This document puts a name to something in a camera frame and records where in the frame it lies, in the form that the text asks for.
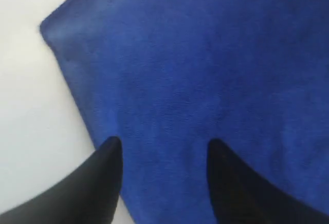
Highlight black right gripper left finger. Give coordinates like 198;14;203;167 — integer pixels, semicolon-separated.
1;137;123;224

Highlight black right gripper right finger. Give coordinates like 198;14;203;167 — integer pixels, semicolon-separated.
207;139;328;223

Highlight blue terry towel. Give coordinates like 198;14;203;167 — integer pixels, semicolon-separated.
40;0;328;223

